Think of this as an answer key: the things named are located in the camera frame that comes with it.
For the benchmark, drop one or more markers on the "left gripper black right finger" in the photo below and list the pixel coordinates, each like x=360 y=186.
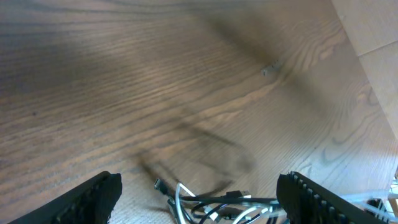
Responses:
x=305 y=201

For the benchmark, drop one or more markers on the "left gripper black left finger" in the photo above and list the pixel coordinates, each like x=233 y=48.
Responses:
x=90 y=202

